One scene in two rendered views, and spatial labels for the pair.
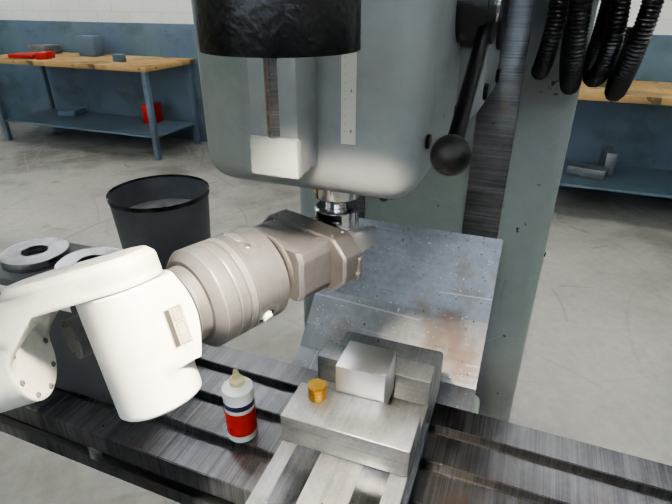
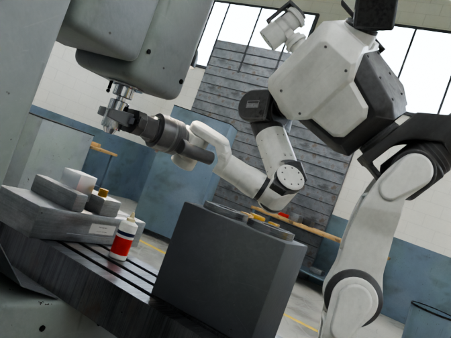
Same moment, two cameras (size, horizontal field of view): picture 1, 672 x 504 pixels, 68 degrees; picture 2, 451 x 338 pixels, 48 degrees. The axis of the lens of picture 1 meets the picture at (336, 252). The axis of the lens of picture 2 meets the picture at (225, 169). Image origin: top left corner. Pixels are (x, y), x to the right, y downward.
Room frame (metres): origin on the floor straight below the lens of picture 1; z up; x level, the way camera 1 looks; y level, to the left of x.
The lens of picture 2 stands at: (1.58, 0.50, 1.19)
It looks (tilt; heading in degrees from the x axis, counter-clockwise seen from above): 1 degrees up; 191
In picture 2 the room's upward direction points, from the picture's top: 20 degrees clockwise
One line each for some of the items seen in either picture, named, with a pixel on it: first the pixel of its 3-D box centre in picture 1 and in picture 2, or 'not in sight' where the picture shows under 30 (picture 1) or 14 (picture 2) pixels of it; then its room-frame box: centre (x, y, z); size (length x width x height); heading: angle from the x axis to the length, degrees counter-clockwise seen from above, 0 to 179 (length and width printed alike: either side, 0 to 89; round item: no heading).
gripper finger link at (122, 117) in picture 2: not in sight; (121, 117); (0.51, 0.02, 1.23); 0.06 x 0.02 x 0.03; 138
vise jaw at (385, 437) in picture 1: (350, 426); (89, 198); (0.42, -0.02, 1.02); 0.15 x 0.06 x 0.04; 70
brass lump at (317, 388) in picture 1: (317, 390); (103, 192); (0.45, 0.02, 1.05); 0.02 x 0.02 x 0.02
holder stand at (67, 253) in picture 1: (78, 314); (230, 266); (0.63, 0.39, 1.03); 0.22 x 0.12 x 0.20; 72
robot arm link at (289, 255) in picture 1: (272, 266); (147, 128); (0.42, 0.06, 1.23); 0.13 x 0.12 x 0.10; 48
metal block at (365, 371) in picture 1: (365, 377); (76, 184); (0.47, -0.04, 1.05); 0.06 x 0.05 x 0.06; 70
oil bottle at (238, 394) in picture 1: (239, 402); (125, 235); (0.50, 0.13, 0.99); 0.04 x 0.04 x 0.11
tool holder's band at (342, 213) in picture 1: (336, 209); (119, 102); (0.49, 0.00, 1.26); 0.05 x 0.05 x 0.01
